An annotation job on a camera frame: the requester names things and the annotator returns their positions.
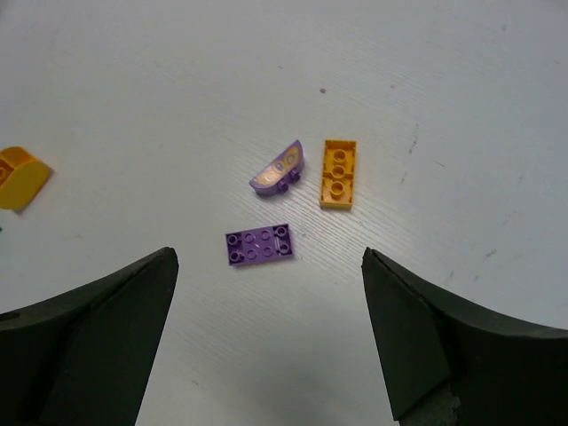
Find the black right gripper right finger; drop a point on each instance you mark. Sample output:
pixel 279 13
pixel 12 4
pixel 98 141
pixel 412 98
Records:
pixel 448 361

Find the purple lego plate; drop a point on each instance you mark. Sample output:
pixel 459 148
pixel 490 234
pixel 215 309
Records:
pixel 259 245

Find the orange curved lego brick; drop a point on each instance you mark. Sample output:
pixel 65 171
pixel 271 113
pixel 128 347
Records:
pixel 22 177

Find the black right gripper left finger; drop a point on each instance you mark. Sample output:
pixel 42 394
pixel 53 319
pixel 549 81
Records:
pixel 84 357

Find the purple half-round printed lego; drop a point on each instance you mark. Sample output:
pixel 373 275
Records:
pixel 281 172

